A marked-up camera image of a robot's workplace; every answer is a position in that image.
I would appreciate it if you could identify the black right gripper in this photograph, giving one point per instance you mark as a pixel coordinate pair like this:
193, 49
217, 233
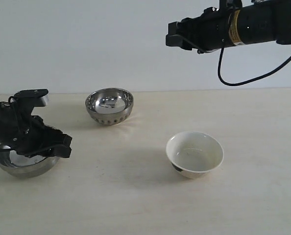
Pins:
206, 33

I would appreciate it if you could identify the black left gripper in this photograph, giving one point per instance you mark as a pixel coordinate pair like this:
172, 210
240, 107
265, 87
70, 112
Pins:
30, 136

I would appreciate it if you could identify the wide shallow steel bowl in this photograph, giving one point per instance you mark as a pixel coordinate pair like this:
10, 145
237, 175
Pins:
23, 167

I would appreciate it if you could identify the patterned deep steel bowl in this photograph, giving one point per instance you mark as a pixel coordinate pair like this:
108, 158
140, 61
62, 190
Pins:
109, 106

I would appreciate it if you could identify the white ceramic bowl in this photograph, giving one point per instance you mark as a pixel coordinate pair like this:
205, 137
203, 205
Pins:
193, 154

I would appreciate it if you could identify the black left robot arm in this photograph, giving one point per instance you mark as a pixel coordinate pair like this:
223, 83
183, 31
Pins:
11, 106

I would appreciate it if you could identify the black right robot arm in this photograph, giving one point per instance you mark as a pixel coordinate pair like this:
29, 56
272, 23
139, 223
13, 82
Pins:
231, 24

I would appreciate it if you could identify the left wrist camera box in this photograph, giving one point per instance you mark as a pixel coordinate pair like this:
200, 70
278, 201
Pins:
32, 98

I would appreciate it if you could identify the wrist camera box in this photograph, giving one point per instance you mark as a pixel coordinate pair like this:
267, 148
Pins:
225, 5
32, 98

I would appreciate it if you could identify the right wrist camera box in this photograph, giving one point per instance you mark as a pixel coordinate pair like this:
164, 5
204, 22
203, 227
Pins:
225, 5

